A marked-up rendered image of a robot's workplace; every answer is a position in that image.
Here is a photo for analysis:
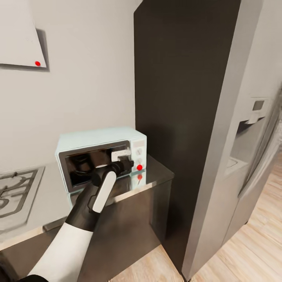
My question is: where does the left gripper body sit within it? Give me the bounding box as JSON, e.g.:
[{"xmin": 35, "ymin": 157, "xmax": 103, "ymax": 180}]
[{"xmin": 113, "ymin": 160, "xmax": 131, "ymax": 173}]

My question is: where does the microwave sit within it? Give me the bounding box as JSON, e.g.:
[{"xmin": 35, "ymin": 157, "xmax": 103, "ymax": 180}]
[{"xmin": 55, "ymin": 126, "xmax": 147, "ymax": 193}]

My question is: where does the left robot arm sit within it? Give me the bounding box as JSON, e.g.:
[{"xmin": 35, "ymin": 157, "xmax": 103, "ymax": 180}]
[{"xmin": 16, "ymin": 150, "xmax": 134, "ymax": 282}]

